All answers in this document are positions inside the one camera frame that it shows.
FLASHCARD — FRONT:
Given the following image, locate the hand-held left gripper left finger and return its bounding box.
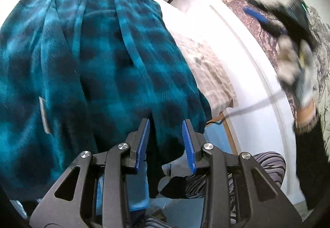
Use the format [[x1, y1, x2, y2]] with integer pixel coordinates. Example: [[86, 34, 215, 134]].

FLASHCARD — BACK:
[[29, 118, 150, 228]]

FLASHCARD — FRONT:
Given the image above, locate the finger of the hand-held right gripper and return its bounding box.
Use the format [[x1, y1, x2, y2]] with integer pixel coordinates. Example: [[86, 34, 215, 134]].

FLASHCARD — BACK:
[[244, 6, 270, 25]]

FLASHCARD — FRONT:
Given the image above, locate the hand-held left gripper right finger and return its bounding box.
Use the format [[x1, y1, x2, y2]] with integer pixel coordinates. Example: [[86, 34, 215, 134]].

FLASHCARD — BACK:
[[182, 119, 302, 228]]

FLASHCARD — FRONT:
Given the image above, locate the teal plaid fleece shirt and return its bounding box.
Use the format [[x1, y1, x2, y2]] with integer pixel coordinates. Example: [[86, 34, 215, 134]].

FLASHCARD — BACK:
[[0, 0, 213, 201]]

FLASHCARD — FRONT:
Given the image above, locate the person's right hand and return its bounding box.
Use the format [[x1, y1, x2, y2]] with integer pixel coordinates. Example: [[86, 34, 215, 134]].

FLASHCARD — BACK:
[[276, 35, 317, 110]]

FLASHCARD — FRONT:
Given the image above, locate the light blue board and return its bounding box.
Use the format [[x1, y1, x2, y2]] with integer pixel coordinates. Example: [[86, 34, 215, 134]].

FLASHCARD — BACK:
[[205, 120, 234, 156]]

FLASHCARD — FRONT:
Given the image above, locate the beige checked blanket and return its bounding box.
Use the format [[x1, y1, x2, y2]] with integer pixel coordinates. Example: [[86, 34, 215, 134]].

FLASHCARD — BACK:
[[169, 31, 238, 112]]

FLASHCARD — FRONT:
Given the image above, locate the landscape painting wall poster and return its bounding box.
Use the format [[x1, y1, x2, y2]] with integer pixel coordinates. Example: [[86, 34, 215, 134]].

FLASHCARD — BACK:
[[218, 0, 330, 141]]

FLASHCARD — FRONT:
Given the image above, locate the white wall trim strip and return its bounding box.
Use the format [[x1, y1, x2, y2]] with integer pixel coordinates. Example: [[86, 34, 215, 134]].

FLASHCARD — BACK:
[[209, 5, 286, 156]]

